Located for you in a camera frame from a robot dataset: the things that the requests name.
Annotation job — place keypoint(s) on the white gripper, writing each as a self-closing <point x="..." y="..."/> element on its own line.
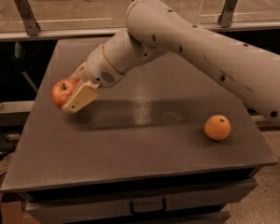
<point x="100" y="66"/>

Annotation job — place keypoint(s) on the red apple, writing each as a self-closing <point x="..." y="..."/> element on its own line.
<point x="61" y="91"/>

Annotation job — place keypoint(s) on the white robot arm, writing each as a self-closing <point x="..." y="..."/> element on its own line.
<point x="151" y="29"/>

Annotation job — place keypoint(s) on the orange fruit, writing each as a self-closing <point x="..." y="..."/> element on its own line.
<point x="217" y="127"/>

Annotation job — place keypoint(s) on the left metal rail bracket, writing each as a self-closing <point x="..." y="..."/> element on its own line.
<point x="31" y="26"/>

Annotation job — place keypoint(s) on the metal rail bracket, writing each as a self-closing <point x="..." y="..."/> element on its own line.
<point x="226" y="16"/>
<point x="31" y="26"/>

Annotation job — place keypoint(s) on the horizontal metal rail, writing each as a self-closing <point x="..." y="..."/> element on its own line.
<point x="78" y="33"/>

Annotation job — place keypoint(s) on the grey drawer with handle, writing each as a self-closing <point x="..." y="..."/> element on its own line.
<point x="202" y="204"/>

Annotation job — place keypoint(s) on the right metal rail bracket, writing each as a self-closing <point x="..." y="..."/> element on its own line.
<point x="226" y="16"/>

